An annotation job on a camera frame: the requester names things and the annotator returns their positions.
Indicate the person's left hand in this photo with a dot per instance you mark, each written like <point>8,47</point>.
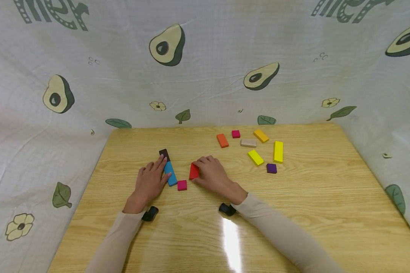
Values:
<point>149,184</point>

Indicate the person's right hand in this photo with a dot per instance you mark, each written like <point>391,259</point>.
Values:
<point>214,176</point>

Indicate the person's right fingers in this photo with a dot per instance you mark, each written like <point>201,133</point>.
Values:
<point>204,161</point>

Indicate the person's right thumb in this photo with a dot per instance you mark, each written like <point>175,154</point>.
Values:
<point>196,180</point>

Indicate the person's left index finger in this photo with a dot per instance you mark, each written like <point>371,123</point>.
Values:
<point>161,163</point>

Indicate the person's left fingers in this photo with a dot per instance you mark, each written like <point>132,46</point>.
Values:
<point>147,167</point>

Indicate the person's left thumb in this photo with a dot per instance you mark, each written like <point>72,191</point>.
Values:
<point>166,179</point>

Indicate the blue rectangular block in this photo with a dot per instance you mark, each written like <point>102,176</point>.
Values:
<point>171,175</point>

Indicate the red rectangular block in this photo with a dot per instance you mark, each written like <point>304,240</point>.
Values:
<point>193,171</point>

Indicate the person's left forearm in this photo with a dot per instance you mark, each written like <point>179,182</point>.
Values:
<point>118,242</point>

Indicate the person's right forearm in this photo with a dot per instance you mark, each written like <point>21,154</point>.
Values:
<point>287,237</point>

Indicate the dark brown block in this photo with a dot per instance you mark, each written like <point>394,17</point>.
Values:
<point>164,154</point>

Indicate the pink square block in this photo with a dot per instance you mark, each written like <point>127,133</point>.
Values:
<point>182,185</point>
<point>235,134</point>

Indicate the orange rectangular block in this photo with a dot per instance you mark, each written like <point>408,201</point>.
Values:
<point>222,140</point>

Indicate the black wrist band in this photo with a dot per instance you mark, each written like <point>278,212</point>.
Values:
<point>227,209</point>
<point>150,214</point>

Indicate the beige rectangular block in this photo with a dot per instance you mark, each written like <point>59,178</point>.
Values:
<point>248,143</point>

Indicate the short yellow block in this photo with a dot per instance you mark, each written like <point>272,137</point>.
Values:
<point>255,157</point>

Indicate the amber rectangular block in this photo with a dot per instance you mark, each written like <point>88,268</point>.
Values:
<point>261,135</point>

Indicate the purple square block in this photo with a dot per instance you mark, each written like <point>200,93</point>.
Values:
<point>271,168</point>

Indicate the long yellow block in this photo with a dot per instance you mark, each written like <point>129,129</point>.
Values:
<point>278,151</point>

